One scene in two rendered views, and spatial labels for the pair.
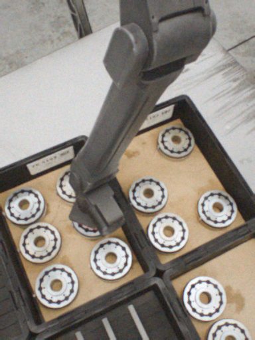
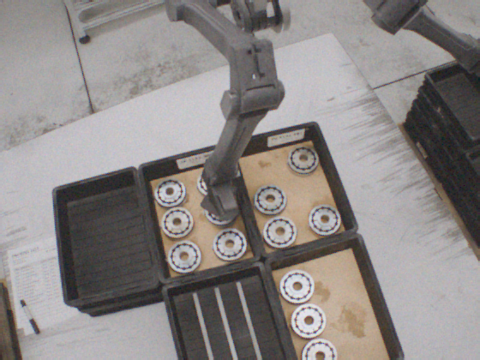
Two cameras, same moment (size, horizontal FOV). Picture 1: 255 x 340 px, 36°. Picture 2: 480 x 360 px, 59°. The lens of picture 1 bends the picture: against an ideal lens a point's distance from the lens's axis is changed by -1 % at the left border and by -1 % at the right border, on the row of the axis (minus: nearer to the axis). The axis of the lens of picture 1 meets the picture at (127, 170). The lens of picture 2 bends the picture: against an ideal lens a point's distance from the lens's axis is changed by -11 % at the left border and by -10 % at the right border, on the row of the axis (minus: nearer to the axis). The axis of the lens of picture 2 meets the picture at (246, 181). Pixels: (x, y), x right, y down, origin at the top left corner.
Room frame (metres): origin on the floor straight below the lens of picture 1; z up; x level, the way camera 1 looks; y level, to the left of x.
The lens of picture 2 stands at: (-0.20, -0.16, 2.20)
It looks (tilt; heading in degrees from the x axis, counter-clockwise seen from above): 64 degrees down; 17
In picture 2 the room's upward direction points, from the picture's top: 3 degrees counter-clockwise
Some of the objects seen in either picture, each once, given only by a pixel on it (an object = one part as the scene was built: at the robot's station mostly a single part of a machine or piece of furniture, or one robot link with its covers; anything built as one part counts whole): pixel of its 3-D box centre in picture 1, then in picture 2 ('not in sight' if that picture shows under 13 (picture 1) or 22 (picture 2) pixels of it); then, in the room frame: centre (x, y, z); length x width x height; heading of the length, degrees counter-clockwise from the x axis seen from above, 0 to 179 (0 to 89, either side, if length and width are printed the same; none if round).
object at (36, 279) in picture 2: not in sight; (39, 283); (-0.06, 0.68, 0.70); 0.33 x 0.23 x 0.01; 36
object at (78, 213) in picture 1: (89, 199); (218, 193); (0.30, 0.08, 1.00); 0.10 x 0.07 x 0.07; 162
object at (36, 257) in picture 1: (40, 242); (177, 222); (0.23, 0.21, 0.86); 0.10 x 0.10 x 0.01
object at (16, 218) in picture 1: (24, 205); (170, 192); (0.33, 0.26, 0.86); 0.10 x 0.10 x 0.01
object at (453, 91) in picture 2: not in sight; (455, 122); (1.20, -0.84, 0.37); 0.40 x 0.30 x 0.45; 36
